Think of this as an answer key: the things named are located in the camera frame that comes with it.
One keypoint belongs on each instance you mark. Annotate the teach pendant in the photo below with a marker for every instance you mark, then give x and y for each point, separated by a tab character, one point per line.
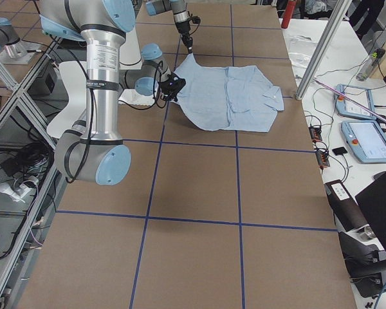
355	102
366	140

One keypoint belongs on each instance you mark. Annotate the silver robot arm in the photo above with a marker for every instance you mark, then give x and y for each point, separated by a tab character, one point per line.
157	7
92	149

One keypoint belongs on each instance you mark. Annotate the black monitor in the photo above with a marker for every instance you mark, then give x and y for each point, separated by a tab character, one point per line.
372	203

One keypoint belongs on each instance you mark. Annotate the light blue striped shirt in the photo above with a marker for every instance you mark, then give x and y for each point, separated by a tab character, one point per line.
229	98

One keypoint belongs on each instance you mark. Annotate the aluminium frame post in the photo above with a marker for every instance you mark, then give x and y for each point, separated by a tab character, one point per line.
323	44

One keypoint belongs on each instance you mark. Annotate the white power strip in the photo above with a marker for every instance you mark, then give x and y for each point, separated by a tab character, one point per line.
18	194

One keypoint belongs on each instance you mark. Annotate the clear plastic bag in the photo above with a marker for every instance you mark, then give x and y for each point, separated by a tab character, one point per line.
300	49

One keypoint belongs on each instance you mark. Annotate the grey water bottle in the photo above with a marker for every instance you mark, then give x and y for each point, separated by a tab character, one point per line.
370	64

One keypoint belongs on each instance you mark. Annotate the teach pendant near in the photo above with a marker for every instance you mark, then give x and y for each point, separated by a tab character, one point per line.
366	140

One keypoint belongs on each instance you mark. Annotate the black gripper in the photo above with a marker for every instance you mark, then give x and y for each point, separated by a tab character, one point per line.
183	29
166	84

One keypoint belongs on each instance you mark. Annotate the red metal bottle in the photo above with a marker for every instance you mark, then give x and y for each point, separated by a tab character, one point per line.
288	13

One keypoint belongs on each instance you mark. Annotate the teach pendant far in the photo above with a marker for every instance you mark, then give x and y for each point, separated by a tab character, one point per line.
355	102

